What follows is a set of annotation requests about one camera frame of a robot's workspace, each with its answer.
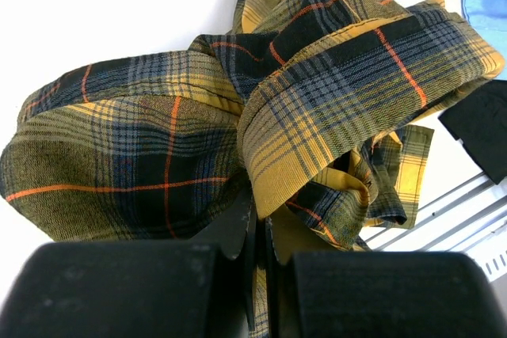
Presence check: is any black garment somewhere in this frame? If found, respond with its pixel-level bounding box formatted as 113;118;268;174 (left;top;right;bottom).
439;80;506;184

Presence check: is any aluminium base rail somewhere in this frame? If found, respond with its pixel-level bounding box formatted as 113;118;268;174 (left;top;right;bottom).
362;174;506;252

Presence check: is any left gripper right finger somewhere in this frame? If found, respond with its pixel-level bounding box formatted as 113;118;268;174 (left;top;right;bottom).
265;215;506;337

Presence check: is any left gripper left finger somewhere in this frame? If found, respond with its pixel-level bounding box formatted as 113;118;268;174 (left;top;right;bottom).
1;188;256;337

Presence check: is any yellow black plaid shirt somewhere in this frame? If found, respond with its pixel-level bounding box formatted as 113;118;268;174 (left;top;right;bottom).
1;0;505;337

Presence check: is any slotted cable duct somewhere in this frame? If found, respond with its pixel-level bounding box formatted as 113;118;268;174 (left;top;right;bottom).
475;251;507;282

